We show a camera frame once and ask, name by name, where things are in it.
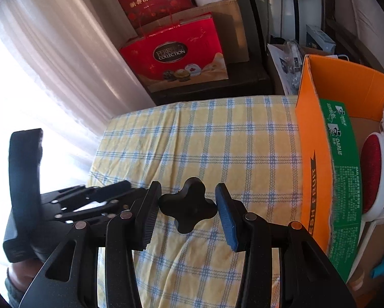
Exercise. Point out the green carton box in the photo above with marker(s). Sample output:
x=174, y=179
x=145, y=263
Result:
x=345, y=183

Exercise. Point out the black speaker stand pole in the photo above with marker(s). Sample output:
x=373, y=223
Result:
x=296, y=19

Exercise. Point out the yellow plaid bedsheet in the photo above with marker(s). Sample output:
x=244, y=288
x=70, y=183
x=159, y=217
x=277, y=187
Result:
x=211, y=134

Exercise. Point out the red chocolate gift bag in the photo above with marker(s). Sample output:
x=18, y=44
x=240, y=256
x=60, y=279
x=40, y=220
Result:
x=172, y=54

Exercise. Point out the brown cardboard box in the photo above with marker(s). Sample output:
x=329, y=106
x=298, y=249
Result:
x=233, y=29

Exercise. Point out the blue plastic item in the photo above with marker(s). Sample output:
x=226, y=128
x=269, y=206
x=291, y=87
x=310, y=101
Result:
x=382, y=266

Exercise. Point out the white appliance box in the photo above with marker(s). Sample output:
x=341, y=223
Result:
x=320, y=38

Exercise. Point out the person's left forearm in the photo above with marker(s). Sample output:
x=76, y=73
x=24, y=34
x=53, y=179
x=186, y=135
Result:
x=19, y=276

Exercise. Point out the beige sofa cushion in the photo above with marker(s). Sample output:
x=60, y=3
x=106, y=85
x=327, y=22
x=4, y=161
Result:
x=368, y=16

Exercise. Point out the beige curtain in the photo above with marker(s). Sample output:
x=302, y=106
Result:
x=67, y=54

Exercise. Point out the black lobed knob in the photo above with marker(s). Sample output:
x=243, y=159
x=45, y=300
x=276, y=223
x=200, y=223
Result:
x=188, y=205

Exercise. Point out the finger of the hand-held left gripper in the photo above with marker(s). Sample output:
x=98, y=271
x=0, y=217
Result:
x=115, y=207
x=89, y=191

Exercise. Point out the red lint brush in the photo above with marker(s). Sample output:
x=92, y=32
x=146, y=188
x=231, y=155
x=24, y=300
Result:
x=373, y=166

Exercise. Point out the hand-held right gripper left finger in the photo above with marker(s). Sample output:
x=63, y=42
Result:
x=150, y=218

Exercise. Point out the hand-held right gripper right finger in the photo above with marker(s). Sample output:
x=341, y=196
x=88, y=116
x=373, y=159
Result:
x=229, y=224

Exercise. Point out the clear bag of papers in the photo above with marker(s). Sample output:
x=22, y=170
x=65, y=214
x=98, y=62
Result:
x=285, y=67

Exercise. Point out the orange-flapped cardboard box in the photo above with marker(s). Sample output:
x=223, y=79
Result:
x=313, y=134

